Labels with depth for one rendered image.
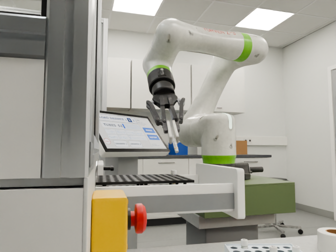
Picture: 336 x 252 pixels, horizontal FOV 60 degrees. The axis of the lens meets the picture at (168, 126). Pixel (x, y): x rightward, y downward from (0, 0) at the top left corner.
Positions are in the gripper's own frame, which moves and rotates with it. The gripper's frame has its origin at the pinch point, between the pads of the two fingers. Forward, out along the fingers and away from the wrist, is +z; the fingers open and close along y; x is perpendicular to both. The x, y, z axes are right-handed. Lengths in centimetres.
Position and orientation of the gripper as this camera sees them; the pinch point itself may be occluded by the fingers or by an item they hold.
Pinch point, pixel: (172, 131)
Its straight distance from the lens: 85.9
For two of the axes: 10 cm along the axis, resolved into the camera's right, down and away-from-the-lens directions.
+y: 9.9, -0.9, 1.3
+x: -0.4, 7.0, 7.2
